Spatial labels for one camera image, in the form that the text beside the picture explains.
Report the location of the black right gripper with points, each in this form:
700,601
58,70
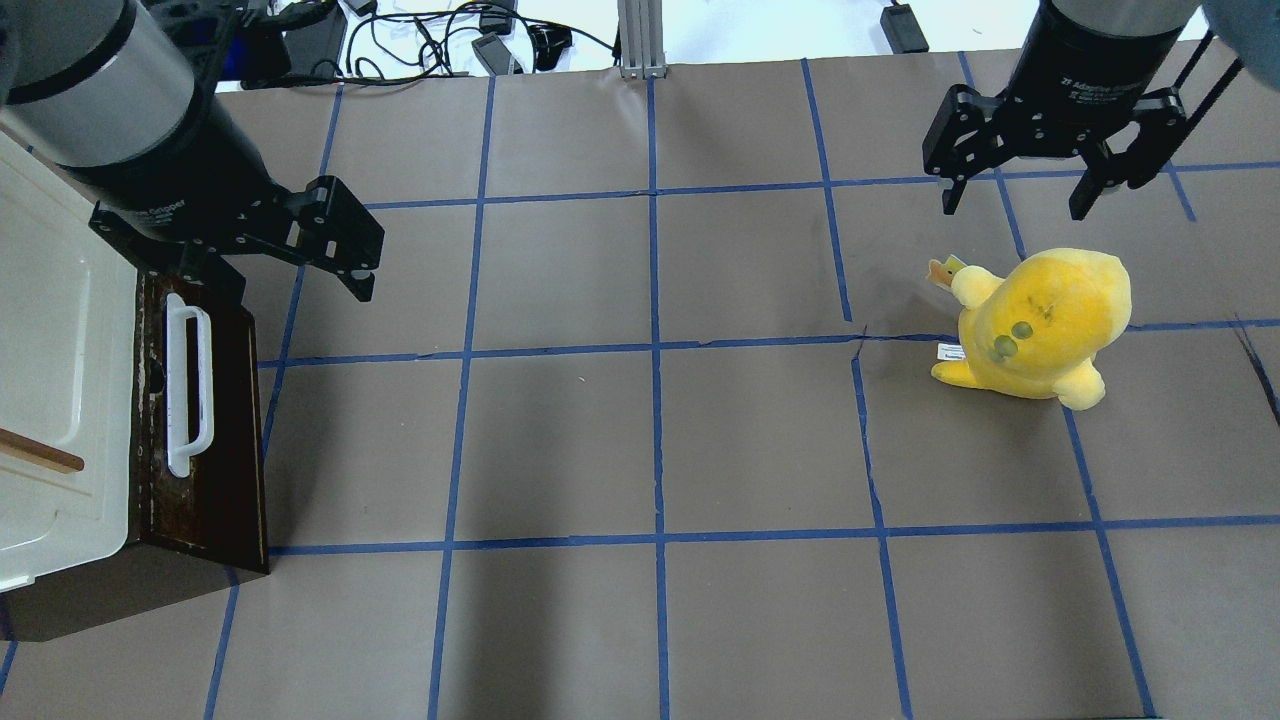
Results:
1085,65

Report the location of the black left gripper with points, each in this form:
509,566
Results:
170,180

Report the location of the white drawer handle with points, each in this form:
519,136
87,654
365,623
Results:
190,410

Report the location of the dark brown wooden drawer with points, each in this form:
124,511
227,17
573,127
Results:
186,536

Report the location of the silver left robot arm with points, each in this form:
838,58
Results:
121,95

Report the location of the black power adapter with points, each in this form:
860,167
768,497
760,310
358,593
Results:
902,30

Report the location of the cream plastic storage box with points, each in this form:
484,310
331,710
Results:
67,375

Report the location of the yellow plush toy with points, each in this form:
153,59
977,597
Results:
1036,332

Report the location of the small black device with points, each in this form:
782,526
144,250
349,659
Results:
494,56

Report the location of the wooden stick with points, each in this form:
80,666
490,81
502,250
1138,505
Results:
38,453

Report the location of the aluminium frame post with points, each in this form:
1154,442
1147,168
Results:
640,33

